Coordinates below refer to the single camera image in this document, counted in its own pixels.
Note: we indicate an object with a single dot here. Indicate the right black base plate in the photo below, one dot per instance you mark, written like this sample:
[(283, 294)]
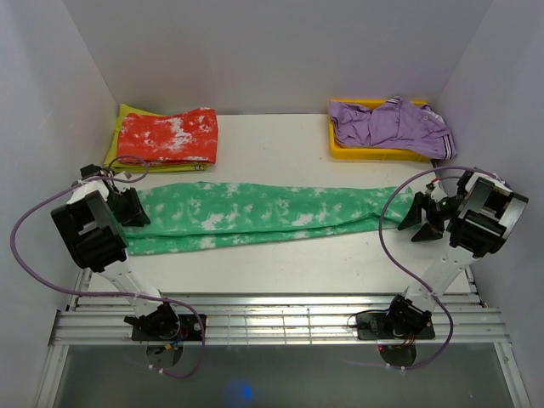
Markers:
[(374, 325)]

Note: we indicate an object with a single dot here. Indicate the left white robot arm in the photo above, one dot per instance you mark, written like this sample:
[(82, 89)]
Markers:
[(90, 224)]

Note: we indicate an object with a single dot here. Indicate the purple trousers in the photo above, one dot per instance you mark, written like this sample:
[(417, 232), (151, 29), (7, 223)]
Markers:
[(396, 124)]

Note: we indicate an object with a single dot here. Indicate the aluminium rail frame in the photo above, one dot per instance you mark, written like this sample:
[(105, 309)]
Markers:
[(276, 320)]

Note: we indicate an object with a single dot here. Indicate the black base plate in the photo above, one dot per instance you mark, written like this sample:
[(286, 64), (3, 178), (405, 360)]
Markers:
[(191, 330), (374, 325)]

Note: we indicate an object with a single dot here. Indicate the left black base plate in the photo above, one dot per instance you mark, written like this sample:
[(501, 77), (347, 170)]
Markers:
[(191, 330)]

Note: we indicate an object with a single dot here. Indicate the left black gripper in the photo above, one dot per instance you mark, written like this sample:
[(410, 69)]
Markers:
[(137, 213)]

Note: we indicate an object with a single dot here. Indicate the red tie-dye folded trousers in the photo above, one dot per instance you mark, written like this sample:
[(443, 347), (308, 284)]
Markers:
[(191, 136)]

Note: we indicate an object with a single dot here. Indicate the yellow folded trousers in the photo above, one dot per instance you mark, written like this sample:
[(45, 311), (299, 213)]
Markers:
[(182, 167)]

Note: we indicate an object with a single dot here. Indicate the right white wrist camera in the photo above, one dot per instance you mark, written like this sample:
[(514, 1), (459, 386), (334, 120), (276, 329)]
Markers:
[(434, 190)]

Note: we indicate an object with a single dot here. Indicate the yellow plastic tray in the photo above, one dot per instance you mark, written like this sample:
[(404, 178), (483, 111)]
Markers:
[(370, 154)]

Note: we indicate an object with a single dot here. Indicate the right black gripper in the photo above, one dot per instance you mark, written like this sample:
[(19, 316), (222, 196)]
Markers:
[(413, 216)]

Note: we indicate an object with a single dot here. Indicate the green tie-dye trousers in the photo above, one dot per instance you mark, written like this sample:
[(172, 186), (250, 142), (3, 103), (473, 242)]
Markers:
[(191, 217)]

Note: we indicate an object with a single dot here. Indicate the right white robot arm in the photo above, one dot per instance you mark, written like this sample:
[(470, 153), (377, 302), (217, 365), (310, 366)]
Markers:
[(477, 220)]

